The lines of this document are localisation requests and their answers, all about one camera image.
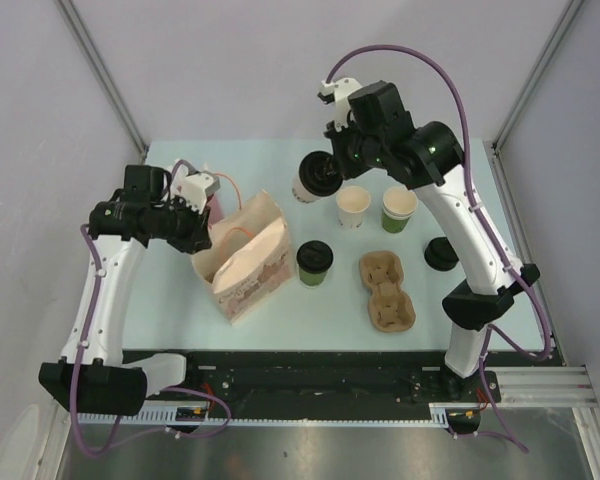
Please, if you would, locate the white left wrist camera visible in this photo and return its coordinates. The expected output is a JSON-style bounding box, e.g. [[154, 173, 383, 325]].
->
[[170, 167, 220, 213]]

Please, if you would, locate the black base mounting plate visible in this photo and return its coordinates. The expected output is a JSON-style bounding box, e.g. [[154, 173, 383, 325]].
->
[[144, 349, 566, 419]]

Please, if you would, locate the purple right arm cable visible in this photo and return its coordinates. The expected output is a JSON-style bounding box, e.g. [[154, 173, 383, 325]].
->
[[325, 44, 554, 454]]

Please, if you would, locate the green paper cup stack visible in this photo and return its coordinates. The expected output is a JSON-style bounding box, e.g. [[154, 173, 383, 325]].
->
[[381, 186, 418, 234]]

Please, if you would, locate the black cup lid stack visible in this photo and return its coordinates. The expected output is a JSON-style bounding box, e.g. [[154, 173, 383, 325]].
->
[[424, 237, 459, 272]]

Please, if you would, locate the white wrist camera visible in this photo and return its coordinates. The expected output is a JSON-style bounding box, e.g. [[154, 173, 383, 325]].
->
[[170, 167, 220, 213], [318, 77, 362, 131]]

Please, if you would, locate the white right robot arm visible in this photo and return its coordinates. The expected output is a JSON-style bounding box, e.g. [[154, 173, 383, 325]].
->
[[319, 78, 540, 401]]

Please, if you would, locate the white paper cup stack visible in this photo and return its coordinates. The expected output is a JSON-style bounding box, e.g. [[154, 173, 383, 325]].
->
[[336, 186, 371, 229]]

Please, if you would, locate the pink straw holder cup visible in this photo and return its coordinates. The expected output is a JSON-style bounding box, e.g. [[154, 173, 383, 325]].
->
[[207, 194, 224, 228]]

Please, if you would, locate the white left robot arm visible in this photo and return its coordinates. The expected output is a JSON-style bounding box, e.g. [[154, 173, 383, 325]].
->
[[39, 160, 220, 416]]

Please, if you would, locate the brown pulp cup carrier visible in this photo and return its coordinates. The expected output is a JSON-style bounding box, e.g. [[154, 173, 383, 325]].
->
[[359, 251, 416, 333]]

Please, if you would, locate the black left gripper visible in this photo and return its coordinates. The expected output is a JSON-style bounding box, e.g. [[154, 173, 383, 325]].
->
[[151, 194, 213, 254]]

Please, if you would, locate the white slotted cable duct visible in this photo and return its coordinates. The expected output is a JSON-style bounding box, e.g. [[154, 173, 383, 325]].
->
[[77, 405, 451, 429]]

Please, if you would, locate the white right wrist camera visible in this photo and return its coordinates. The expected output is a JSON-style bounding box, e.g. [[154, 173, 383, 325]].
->
[[318, 77, 362, 131]]

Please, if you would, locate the printed paper takeout bag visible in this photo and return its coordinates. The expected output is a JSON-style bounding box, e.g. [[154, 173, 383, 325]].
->
[[191, 190, 295, 324]]

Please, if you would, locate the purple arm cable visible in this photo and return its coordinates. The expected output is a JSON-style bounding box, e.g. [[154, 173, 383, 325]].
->
[[69, 158, 234, 457], [325, 44, 554, 454]]

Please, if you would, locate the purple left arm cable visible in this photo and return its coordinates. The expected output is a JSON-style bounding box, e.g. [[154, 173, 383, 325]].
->
[[69, 158, 234, 457]]

